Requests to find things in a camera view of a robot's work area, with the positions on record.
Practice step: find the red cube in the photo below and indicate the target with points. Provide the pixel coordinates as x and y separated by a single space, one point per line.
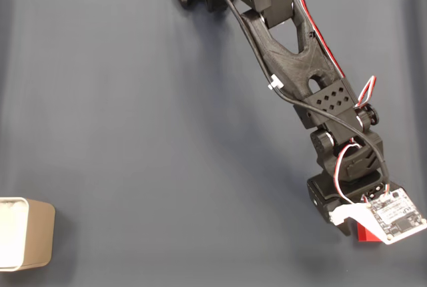
365 235

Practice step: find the beige box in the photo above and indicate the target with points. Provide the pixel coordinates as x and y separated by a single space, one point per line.
40 233

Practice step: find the dark grey table mat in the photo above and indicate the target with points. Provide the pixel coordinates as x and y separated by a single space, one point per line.
133 133

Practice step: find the camera board on white mount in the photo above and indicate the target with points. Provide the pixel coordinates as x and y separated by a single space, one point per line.
397 217

